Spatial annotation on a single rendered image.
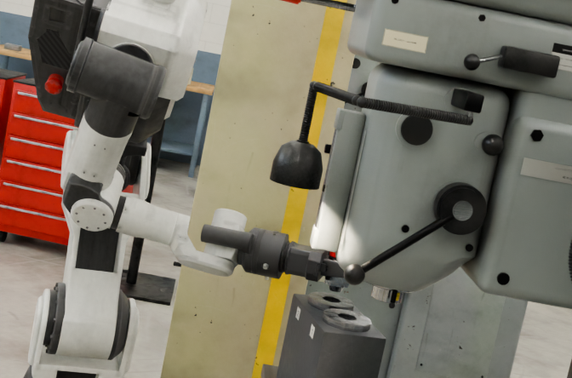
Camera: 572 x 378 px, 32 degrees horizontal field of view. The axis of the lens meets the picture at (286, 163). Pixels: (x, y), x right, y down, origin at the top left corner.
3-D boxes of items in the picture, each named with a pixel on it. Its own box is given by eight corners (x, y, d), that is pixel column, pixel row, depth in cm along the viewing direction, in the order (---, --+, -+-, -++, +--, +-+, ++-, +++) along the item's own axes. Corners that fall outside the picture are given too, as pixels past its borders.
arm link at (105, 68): (63, 121, 168) (84, 61, 160) (77, 89, 175) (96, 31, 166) (128, 145, 171) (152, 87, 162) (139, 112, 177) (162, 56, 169)
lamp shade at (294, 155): (263, 174, 142) (271, 132, 141) (308, 180, 145) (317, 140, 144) (278, 185, 136) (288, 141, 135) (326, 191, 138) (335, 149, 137)
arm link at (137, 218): (163, 258, 189) (65, 229, 185) (172, 220, 196) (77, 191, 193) (179, 222, 182) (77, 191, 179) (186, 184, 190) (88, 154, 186)
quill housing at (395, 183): (339, 288, 139) (386, 64, 134) (325, 253, 159) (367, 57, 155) (469, 312, 140) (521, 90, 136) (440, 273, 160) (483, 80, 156)
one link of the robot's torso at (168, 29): (2, 145, 186) (29, -9, 162) (46, 40, 211) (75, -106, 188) (156, 186, 191) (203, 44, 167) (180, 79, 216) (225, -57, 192)
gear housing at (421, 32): (363, 59, 132) (379, -15, 131) (344, 52, 156) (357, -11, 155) (603, 106, 135) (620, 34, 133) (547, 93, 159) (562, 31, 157)
